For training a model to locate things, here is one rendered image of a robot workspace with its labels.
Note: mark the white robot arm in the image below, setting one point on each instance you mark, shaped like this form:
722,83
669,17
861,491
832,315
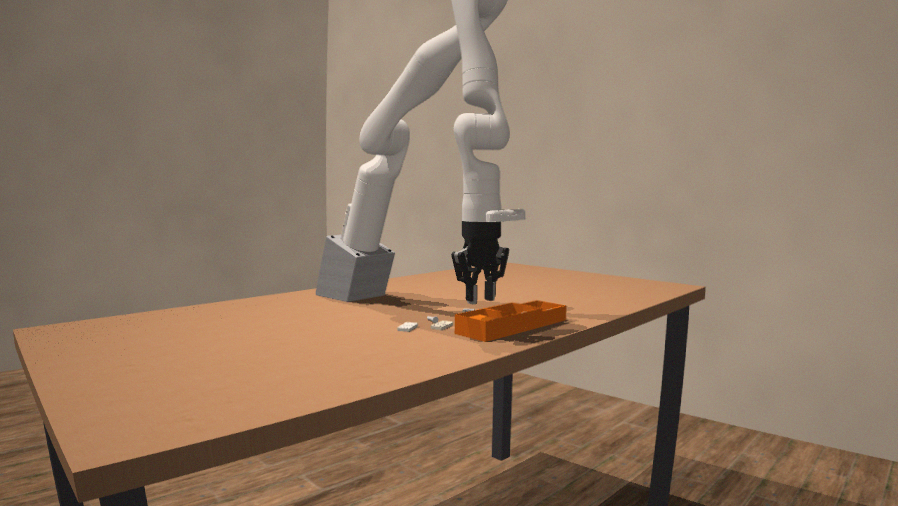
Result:
424,75

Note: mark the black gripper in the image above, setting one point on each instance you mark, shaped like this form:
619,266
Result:
484,255

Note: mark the orange rack of three bins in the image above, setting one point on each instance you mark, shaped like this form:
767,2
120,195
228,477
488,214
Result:
504,325

